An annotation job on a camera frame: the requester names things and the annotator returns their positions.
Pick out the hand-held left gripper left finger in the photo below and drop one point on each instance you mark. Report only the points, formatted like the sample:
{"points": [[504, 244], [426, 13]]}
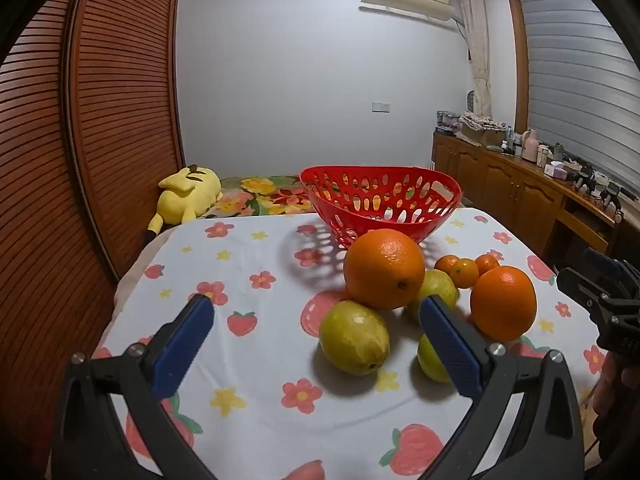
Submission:
{"points": [[182, 347]]}

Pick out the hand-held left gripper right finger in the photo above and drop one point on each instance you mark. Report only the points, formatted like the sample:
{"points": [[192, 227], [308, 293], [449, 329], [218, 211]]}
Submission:
{"points": [[452, 352]]}

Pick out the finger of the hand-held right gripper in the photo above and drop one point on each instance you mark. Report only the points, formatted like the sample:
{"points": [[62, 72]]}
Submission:
{"points": [[597, 257], [577, 282]]}

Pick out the green guava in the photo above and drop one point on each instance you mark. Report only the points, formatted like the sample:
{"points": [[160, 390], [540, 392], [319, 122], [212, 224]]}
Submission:
{"points": [[443, 285], [430, 364], [354, 337]]}

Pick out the large orange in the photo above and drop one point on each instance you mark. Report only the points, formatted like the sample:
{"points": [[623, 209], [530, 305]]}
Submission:
{"points": [[503, 302], [385, 269]]}

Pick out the small tangerine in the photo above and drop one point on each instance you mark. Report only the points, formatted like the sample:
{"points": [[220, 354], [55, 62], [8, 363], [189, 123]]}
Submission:
{"points": [[465, 273], [445, 263], [488, 262]]}

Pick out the red perforated plastic basket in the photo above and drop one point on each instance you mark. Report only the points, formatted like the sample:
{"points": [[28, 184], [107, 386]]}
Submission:
{"points": [[435, 230]]}

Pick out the white flower strawberry tablecloth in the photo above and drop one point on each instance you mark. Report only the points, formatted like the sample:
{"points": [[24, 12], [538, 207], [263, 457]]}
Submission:
{"points": [[260, 320]]}

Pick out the pink box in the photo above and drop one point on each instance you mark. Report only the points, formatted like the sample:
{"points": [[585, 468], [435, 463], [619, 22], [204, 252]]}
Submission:
{"points": [[556, 170]]}

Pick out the white cup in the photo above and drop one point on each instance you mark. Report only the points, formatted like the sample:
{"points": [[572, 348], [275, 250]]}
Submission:
{"points": [[543, 156]]}

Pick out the wooden sideboard cabinet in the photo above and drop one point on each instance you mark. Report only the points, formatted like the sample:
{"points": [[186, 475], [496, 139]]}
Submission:
{"points": [[500, 185]]}

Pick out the pink kettle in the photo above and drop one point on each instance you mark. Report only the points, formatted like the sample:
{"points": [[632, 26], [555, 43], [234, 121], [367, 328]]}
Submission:
{"points": [[529, 145]]}

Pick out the yellow plush toy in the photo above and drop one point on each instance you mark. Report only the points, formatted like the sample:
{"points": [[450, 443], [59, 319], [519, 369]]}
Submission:
{"points": [[187, 195]]}

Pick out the floral bed blanket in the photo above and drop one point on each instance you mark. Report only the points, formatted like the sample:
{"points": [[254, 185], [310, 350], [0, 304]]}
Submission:
{"points": [[260, 194]]}

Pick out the cardboard box with cloth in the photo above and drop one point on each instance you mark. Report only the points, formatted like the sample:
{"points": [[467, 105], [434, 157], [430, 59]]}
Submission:
{"points": [[481, 130]]}

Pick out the grey window blind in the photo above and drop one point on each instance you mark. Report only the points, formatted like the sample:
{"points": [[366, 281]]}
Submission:
{"points": [[575, 85]]}

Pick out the stack of folded packets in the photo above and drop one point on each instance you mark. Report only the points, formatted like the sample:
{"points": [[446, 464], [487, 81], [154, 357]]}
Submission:
{"points": [[446, 121]]}

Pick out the brown louvred wardrobe door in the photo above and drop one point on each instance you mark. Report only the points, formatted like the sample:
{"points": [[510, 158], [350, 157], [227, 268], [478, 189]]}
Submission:
{"points": [[30, 185], [125, 110]]}

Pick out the cream curtain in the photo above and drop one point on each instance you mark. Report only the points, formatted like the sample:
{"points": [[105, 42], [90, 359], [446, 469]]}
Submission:
{"points": [[477, 60]]}

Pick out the wooden window frame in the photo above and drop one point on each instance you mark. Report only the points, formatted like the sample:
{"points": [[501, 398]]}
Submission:
{"points": [[516, 60]]}

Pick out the white wall socket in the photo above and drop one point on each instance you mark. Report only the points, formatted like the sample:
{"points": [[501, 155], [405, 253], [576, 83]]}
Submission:
{"points": [[381, 106]]}

